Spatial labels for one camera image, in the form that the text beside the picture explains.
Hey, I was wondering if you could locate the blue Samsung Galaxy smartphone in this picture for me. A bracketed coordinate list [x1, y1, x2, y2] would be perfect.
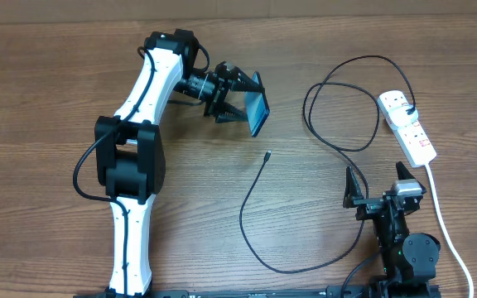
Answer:
[244, 71, 270, 137]

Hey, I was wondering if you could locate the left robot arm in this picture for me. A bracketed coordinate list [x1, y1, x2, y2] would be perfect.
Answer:
[94, 29, 269, 297]

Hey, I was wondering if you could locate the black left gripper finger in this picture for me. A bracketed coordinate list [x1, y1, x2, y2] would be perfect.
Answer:
[231, 68, 263, 93]
[214, 102, 248, 123]

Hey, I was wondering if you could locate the white charger plug adapter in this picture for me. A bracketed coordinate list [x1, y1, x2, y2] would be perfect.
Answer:
[386, 105, 419, 130]

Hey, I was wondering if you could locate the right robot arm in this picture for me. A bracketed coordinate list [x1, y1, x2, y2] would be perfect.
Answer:
[343, 161, 441, 298]

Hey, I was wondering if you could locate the white power strip cord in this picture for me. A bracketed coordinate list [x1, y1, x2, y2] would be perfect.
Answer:
[424, 163, 475, 298]

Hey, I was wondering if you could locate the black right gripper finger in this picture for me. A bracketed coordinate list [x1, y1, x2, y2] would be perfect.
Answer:
[395, 161, 426, 195]
[343, 166, 364, 208]

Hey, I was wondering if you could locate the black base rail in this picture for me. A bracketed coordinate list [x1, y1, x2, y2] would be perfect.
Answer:
[73, 286, 441, 298]

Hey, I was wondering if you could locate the white power strip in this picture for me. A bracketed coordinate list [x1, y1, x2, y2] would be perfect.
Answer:
[378, 90, 436, 168]

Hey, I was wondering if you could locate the black USB charging cable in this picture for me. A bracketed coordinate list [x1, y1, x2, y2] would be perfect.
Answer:
[238, 55, 417, 275]

